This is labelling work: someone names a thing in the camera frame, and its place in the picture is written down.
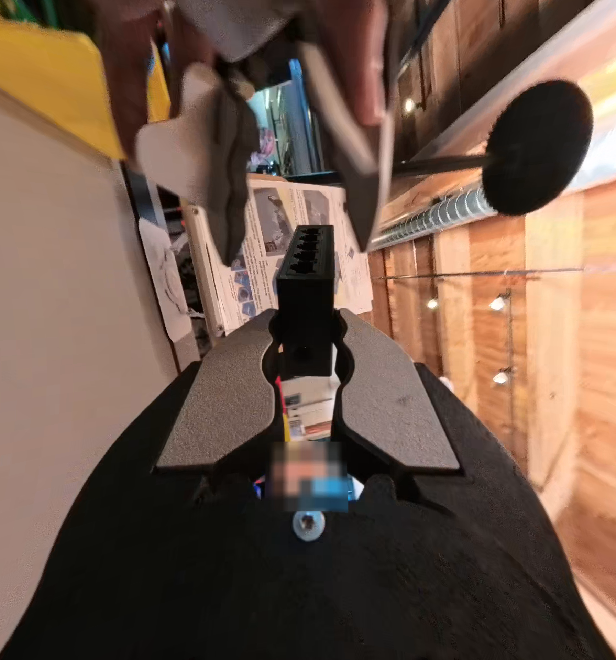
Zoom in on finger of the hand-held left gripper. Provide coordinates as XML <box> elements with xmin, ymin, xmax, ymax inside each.
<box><xmin>134</xmin><ymin>62</ymin><xmax>261</xmax><ymax>267</ymax></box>
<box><xmin>297</xmin><ymin>40</ymin><xmax>397</xmax><ymax>254</ymax></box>

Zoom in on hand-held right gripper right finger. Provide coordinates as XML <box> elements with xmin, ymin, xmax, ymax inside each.
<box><xmin>331</xmin><ymin>308</ymin><xmax>467</xmax><ymax>488</ymax></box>

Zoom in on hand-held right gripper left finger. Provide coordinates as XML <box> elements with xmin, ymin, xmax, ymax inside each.
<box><xmin>152</xmin><ymin>308</ymin><xmax>287</xmax><ymax>483</ymax></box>

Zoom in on black network switch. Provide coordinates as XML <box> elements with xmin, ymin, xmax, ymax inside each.
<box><xmin>275</xmin><ymin>225</ymin><xmax>336</xmax><ymax>378</ymax></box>

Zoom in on yellow plastic bin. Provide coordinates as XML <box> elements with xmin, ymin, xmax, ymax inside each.
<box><xmin>0</xmin><ymin>0</ymin><xmax>173</xmax><ymax>162</ymax></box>

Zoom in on person's left hand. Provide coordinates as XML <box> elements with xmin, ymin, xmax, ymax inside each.
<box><xmin>98</xmin><ymin>0</ymin><xmax>392</xmax><ymax>156</ymax></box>

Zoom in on printed instruction sheet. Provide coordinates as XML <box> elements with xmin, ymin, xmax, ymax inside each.
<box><xmin>205</xmin><ymin>178</ymin><xmax>374</xmax><ymax>335</ymax></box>

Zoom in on black round floor stand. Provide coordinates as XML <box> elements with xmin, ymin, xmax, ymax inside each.
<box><xmin>393</xmin><ymin>79</ymin><xmax>594</xmax><ymax>216</ymax></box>

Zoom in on silver ventilation duct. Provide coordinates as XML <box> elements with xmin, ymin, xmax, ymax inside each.
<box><xmin>369</xmin><ymin>186</ymin><xmax>497</xmax><ymax>252</ymax></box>

